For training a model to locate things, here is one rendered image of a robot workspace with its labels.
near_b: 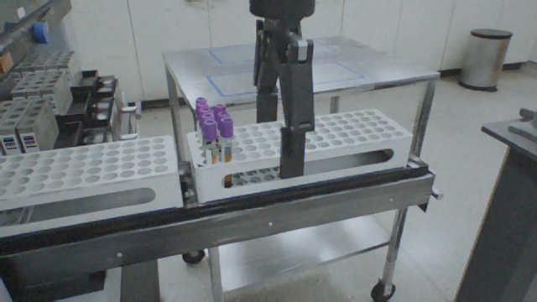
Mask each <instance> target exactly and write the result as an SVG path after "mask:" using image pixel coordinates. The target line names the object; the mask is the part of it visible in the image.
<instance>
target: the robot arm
mask: <svg viewBox="0 0 537 302"><path fill-rule="evenodd" d="M248 9H249V12H250V13H251V14H252V15H253V16H256V17H260V18H257V19H256V21H255V26H256V41H255V53H254V64H253V86H256V93H257V95H256V123H263V122H275V121H277V112H278V95H277V93H279V91H278V90H279V89H278V87H277V86H276V83H277V80H278V77H279V88H280V95H281V101H282V107H283V113H284V125H285V126H283V127H280V129H279V131H280V160H279V177H280V178H281V179H282V180H284V179H289V178H294V177H300V176H303V175H304V163H305V136H306V133H307V132H313V131H315V113H314V89H313V69H312V60H313V51H314V42H313V39H302V33H301V25H300V21H301V20H302V19H303V18H308V17H309V16H311V15H312V14H313V13H314V12H315V0H248ZM271 93H272V94H271ZM519 115H520V116H521V117H522V118H524V119H525V120H527V121H526V122H511V123H510V124H509V125H508V130H509V131H510V132H513V133H517V134H519V135H521V136H524V137H526V138H527V139H530V140H531V141H533V142H535V143H537V108H534V107H527V106H525V107H522V108H520V109H519Z"/></svg>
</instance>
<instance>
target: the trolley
mask: <svg viewBox="0 0 537 302"><path fill-rule="evenodd" d="M310 39H313V42H314V51H313V60H312V69H313V89H314V99H318V98H324V97H329V96H330V97H331V105H330V114H334V113H338V111H339V102H340V95H346V94H352V93H358V92H363V91H373V90H379V89H385V88H390V87H396V86H407V85H413V86H419V85H421V89H420V97H419V101H418V105H417V109H416V114H415V118H414V126H413V129H412V134H413V136H412V140H411V145H410V149H409V150H410V151H411V152H412V153H414V154H415V155H416V156H418V157H420V153H421V149H422V145H423V142H424V138H425V131H426V127H427V123H428V120H429V115H430V109H431V105H432V102H433V97H434V94H435V87H436V83H437V81H438V80H439V79H440V75H441V73H440V72H437V71H434V70H431V69H429V68H426V67H424V66H422V65H418V64H415V63H413V62H411V61H408V60H405V59H402V58H400V57H398V56H396V55H391V54H390V53H387V52H385V51H382V50H380V49H376V48H374V47H372V46H369V45H367V44H363V43H361V42H358V41H356V40H354V39H350V38H348V37H346V36H343V35H338V36H329V37H320V38H310ZM254 53H255V44H238V45H228V46H219V47H210V48H200V49H183V50H174V51H165V52H161V55H162V59H163V61H164V72H165V78H166V84H167V90H168V97H169V108H170V114H171V121H172V127H173V133H174V139H175V151H176V157H177V162H181V161H185V150H184V143H183V136H182V129H181V122H180V109H179V103H178V97H177V90H176V85H177V86H178V88H179V90H180V93H181V95H182V96H183V97H184V99H185V102H186V104H187V106H188V107H189V109H190V111H191V113H192V115H193V123H194V130H195V132H197V118H196V98H197V97H198V96H203V97H205V98H206V102H207V103H208V107H209V108H210V109H211V114H213V113H214V105H215V104H217V103H221V104H224V105H225V106H226V112H234V111H240V110H246V109H251V108H256V95H257V93H256V86H253V64H254ZM408 208H409V207H404V208H399V209H396V211H395V214H394V222H393V226H392V231H391V235H390V237H389V236H388V235H387V234H386V233H385V232H384V231H383V230H382V229H381V228H380V227H379V226H378V225H377V224H376V223H375V222H374V221H373V220H372V218H371V217H370V216H369V215H367V216H360V217H356V218H352V219H347V220H343V221H336V222H332V223H327V224H323V225H319V226H312V227H307V228H303V229H299V230H295V231H291V232H284V233H280V234H275V235H271V236H266V237H260V238H255V239H251V240H247V241H243V242H235V243H231V244H227V245H223V246H219V247H211V248H207V249H203V250H199V251H194V252H190V253H183V254H181V256H182V259H183V260H184V262H186V263H197V262H199V261H201V260H202V259H203V258H204V256H206V261H207V263H208V266H209V271H210V279H211V294H212V302H223V297H224V296H227V295H230V294H235V293H237V292H240V291H243V290H246V289H251V288H253V287H257V286H259V285H262V284H266V283H270V282H273V281H275V280H278V279H283V278H286V277H289V276H291V275H294V274H297V273H302V272H304V271H307V270H310V269H313V268H318V267H320V266H323V265H327V264H329V263H334V262H336V261H340V260H342V259H345V258H349V257H353V256H356V255H358V254H361V253H366V252H369V251H372V250H374V249H377V248H381V247H385V246H388V251H387V255H386V258H385V263H384V267H383V275H381V276H379V277H378V283H377V284H375V285H374V286H373V288H372V290H371V298H372V299H373V301H374V302H385V301H387V300H389V299H390V298H391V297H392V296H393V295H394V292H395V289H396V287H395V285H394V283H393V282H392V278H393V274H394V268H395V264H396V260H397V256H398V252H399V245H400V242H401V237H402V234H403V230H404V224H405V219H406V216H407V212H408Z"/></svg>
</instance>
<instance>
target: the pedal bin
mask: <svg viewBox="0 0 537 302"><path fill-rule="evenodd" d="M469 35H470V36H468V37H469V40H468V44H467V50H466V53H465V56H464V60H463V63H462V67H461V73H460V76H459V79H458V84H459V85H460V86H463V87H466V88H468V89H472V90H477V91H498V89H497V88H496V86H497V83H498V78H499V76H500V72H501V69H502V67H503V62H504V59H505V56H506V54H507V50H508V46H509V43H510V40H511V36H513V33H512V32H509V31H506V30H501V29H472V30H471V31H470V34H469Z"/></svg>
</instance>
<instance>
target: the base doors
mask: <svg viewBox="0 0 537 302"><path fill-rule="evenodd" d="M315 1H316V2H319V1H321V4H316V5H315V12H314V13H313V14H312V15H311V16H309V17H308V18H303V19H302V20H301V21H300V25H301V33H302V39H310V38H320V37H329V36H338V35H343V36H346V37H348V38H350V39H354V40H356V41H358V42H361V43H363V44H367V45H369V46H372V47H374V48H376V49H380V50H382V51H385V52H387V53H390V54H391V55H396V56H398V57H400V58H402V59H405V60H408V61H411V62H413V63H415V64H418V65H422V66H424V67H426V68H429V69H431V70H449V69H458V68H461V67H462V63H463V60H464V56H465V53H466V50H467V44H468V40H469V37H468V36H470V35H469V34H470V31H471V30H472V29H501V30H506V31H509V32H512V33H513V36H511V40H510V43H509V46H508V50H507V54H506V56H505V59H504V62H503V63H504V64H506V63H514V62H523V61H527V60H528V58H529V54H530V51H531V49H532V46H533V43H534V39H535V36H536V34H537V0H315ZM453 1H456V2H455V6H454V8H452V4H453ZM70 3H71V6H72V9H71V10H70V16H71V20H72V23H73V28H74V31H75V35H76V41H77V44H78V48H79V51H80V55H81V61H82V64H83V68H84V70H96V69H98V73H99V76H112V75H114V76H115V78H118V81H119V85H120V90H125V93H126V98H127V102H135V100H136V99H139V100H140V101H147V100H157V99H166V98H169V97H168V90H167V84H166V78H165V72H164V61H163V59H162V55H161V52H165V51H174V50H183V49H200V48H210V47H219V46H228V45H238V44H255V41H256V26H255V21H256V19H257V18H260V17H256V16H253V15H252V14H251V13H250V12H249V9H248V0H204V1H185V0H128V3H127V0H70ZM207 4H208V7H207ZM211 6H214V8H211ZM202 7H205V10H202ZM128 8H129V11H128ZM162 8H180V11H168V12H163V10H162ZM74 11H91V13H74ZM129 13H130V17H129ZM208 16H209V18H208ZM130 18H131V22H130ZM131 23H132V27H133V31H132V27H131ZM209 27H210V30H209ZM133 37H134V41H133ZM210 39H211V41H210ZM134 42H135V45H134ZM135 47H136V50H135ZM136 52H137V55H136ZM137 57H138V60H137ZM138 67H139V69H138ZM139 72H140V74H139ZM140 76H141V80H140ZM141 81H142V84H141ZM142 87H143V89H142ZM143 96H144V99H143Z"/></svg>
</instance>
